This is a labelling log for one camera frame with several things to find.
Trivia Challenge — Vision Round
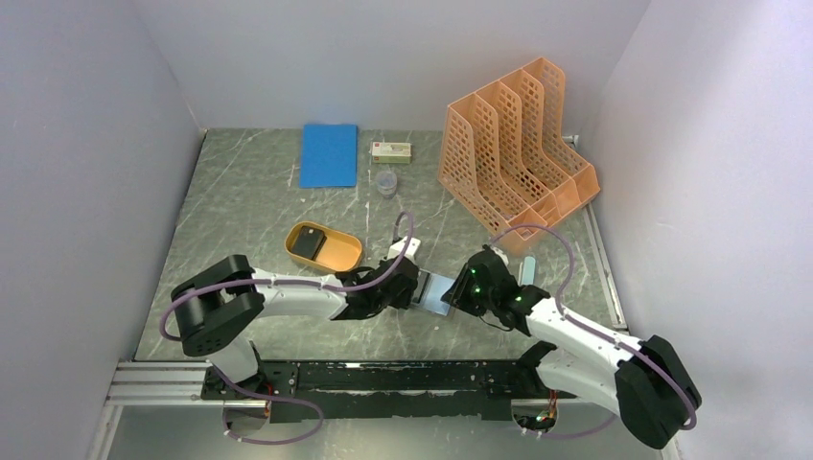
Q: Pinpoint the grey card holder wallet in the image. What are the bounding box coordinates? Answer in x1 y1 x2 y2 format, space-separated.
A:
410 269 454 316

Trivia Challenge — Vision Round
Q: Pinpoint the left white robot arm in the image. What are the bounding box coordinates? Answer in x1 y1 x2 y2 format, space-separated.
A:
159 255 420 399

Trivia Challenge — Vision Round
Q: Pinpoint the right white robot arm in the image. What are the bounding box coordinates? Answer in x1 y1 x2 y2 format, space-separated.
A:
441 245 702 449

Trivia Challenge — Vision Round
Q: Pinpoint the black card in tray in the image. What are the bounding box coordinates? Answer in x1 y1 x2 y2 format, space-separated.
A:
290 225 326 260

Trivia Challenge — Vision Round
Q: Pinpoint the orange oval tray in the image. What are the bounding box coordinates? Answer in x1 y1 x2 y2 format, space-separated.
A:
284 220 363 273

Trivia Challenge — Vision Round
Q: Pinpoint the small clear plastic cup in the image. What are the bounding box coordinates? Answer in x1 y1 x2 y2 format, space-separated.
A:
375 171 398 198

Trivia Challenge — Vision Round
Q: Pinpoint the orange mesh file organizer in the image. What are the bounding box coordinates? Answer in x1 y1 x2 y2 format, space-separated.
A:
438 57 600 255

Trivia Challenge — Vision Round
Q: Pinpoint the small red white box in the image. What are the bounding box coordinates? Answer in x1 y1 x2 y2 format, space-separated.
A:
370 141 412 164

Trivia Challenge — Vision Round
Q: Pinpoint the blue notebook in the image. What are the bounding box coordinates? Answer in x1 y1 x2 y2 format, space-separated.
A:
299 124 359 189

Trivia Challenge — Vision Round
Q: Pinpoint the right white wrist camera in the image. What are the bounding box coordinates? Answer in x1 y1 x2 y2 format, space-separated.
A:
491 246 509 265

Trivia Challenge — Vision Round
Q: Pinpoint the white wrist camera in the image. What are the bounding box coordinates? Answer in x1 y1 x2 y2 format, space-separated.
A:
491 246 509 265
387 238 421 263

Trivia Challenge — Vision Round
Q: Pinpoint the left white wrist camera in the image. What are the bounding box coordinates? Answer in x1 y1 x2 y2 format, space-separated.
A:
387 238 421 263

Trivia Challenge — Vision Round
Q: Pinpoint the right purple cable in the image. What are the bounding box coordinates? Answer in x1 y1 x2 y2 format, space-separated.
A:
489 223 699 441

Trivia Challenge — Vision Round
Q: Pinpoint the purple cable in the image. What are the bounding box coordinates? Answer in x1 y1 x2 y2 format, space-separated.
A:
158 211 417 446
489 223 699 441

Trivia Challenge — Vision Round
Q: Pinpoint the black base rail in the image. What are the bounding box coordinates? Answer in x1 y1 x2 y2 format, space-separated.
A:
241 359 551 421

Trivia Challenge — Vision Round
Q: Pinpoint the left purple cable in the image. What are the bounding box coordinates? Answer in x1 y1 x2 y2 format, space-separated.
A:
158 211 417 446

